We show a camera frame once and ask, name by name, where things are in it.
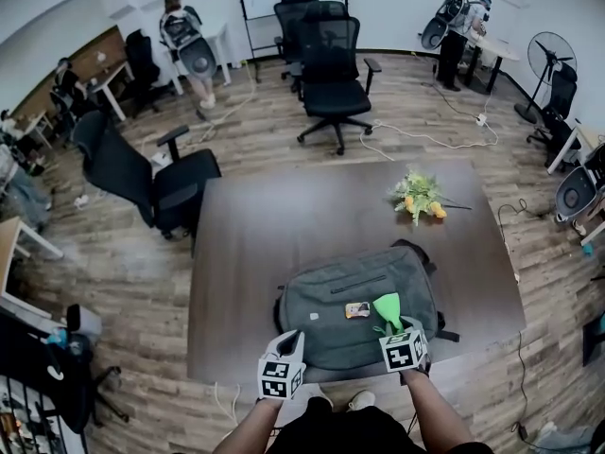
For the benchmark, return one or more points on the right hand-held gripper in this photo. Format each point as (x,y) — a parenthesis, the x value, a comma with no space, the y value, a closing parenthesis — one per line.
(402,355)

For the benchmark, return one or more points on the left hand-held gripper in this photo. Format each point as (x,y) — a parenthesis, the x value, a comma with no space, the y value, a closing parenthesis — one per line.
(276,378)

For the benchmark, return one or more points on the light grey bin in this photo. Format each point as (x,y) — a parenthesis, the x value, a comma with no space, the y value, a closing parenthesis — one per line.
(85,317)

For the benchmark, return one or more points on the grey white back-worn rig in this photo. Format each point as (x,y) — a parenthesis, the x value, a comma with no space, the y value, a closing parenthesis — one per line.
(574,197)
(435,33)
(198,57)

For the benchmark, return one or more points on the green cloth item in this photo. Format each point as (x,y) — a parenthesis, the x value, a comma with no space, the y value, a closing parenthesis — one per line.
(387,308)

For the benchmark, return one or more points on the white desk with wooden top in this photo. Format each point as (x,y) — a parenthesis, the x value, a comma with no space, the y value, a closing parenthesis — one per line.
(9,239)

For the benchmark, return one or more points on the black mesh office chair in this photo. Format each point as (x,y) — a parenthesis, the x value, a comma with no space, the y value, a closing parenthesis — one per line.
(331,55)
(290,12)

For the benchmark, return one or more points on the small orange brown packet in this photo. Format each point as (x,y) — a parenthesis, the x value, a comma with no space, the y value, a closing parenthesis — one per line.
(357,310)

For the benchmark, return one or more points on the black standing fan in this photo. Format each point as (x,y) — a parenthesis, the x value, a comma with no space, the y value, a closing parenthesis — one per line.
(550,55)

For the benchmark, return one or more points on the black solid-back office chair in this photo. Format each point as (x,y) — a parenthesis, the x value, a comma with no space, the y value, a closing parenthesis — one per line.
(123,168)

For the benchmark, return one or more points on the black chair with white mark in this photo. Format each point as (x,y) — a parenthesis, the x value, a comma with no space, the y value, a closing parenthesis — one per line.
(71,376)

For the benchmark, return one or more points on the person's black shirt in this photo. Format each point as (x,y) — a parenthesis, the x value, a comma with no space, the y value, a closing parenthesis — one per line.
(350,433)

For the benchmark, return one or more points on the dark metal railing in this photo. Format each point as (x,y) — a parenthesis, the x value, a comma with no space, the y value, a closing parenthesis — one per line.
(23,414)

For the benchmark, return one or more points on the person's left forearm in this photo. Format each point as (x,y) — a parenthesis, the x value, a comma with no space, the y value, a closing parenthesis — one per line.
(250,428)

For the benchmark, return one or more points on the person's right forearm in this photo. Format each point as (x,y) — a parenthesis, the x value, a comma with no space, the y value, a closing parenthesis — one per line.
(435,409)

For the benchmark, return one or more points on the grey backpack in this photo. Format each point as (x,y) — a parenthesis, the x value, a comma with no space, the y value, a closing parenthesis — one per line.
(331,310)

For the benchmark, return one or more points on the round light table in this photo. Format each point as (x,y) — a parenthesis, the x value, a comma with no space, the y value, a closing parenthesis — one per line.
(501,47)

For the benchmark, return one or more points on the yellow artificial flower bouquet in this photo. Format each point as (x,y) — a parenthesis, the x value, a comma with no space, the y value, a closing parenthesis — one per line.
(418,197)

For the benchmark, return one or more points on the white floor power strip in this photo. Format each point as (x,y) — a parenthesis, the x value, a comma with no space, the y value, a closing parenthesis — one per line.
(160,159)
(481,120)

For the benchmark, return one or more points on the person's right shoe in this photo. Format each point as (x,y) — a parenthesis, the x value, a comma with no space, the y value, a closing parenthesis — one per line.
(361,400)

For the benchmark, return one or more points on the small white table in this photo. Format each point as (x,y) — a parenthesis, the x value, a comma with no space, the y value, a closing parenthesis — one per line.
(35,121)

